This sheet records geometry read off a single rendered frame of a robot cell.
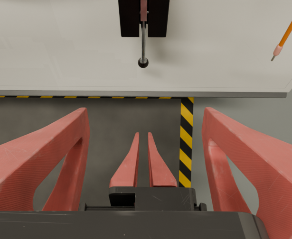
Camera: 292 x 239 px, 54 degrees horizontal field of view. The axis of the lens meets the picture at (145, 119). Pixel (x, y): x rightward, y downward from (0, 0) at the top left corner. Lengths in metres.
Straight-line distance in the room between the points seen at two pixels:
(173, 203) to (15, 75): 0.36
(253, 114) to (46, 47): 1.19
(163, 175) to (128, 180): 0.03
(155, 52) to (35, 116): 1.10
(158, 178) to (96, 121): 1.17
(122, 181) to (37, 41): 0.26
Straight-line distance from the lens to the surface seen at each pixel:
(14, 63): 0.49
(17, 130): 1.52
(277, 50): 0.30
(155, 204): 0.23
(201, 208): 0.24
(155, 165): 0.26
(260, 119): 1.51
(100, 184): 1.48
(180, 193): 0.24
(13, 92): 0.56
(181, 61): 0.45
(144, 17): 0.27
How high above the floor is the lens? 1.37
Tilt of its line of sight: 82 degrees down
